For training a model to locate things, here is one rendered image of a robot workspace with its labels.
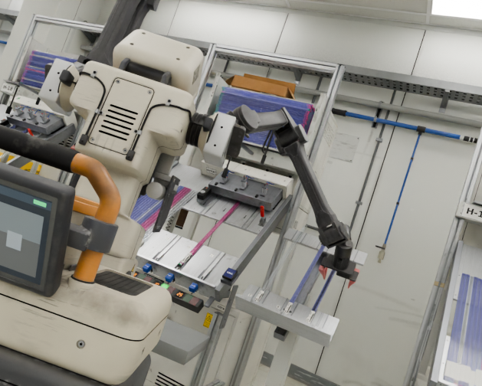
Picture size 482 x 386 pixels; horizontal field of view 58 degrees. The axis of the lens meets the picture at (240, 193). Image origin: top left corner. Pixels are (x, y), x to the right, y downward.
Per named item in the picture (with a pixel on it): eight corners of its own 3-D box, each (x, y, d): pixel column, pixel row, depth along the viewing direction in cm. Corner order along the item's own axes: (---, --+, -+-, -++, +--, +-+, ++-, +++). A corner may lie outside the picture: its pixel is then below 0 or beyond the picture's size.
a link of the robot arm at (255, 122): (267, 117, 163) (289, 103, 158) (283, 148, 163) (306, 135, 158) (209, 122, 123) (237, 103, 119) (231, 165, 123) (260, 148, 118)
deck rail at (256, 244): (219, 302, 166) (219, 291, 162) (214, 300, 167) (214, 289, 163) (292, 205, 218) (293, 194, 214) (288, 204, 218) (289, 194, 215)
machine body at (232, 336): (192, 451, 186) (240, 312, 191) (73, 379, 213) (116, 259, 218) (244, 410, 246) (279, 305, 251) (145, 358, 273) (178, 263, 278)
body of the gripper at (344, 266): (329, 257, 162) (331, 243, 158) (355, 266, 159) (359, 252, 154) (322, 269, 158) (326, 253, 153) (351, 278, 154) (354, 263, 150)
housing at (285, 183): (285, 210, 216) (286, 186, 208) (201, 184, 235) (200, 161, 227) (291, 201, 222) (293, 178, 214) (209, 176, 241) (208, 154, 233)
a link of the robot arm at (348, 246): (336, 245, 148) (354, 247, 148) (336, 232, 154) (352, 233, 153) (334, 260, 152) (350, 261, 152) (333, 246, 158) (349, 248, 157)
